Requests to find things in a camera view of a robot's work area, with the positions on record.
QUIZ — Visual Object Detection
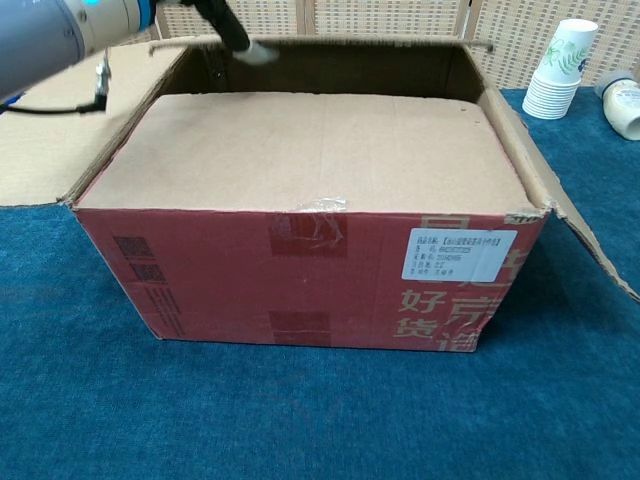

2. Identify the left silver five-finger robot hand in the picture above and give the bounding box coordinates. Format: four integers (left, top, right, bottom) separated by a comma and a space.
167, 0, 281, 65

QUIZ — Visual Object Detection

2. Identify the red cardboard box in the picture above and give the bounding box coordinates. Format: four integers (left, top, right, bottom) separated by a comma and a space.
0, 34, 640, 354

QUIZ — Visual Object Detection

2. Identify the wooden woven folding screen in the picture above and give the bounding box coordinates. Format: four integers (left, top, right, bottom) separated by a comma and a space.
0, 0, 640, 99

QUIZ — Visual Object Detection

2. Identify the stack of paper cups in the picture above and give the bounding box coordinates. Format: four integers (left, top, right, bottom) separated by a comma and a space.
521, 18, 599, 120

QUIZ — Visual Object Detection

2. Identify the blue table cloth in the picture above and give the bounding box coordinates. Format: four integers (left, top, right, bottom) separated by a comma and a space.
0, 87, 640, 480

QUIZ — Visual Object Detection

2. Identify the mayonnaise squeeze bottle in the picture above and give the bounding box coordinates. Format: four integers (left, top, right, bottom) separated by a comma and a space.
593, 69, 640, 141

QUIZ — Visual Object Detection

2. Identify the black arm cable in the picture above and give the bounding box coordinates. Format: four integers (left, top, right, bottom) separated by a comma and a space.
0, 47, 112, 116

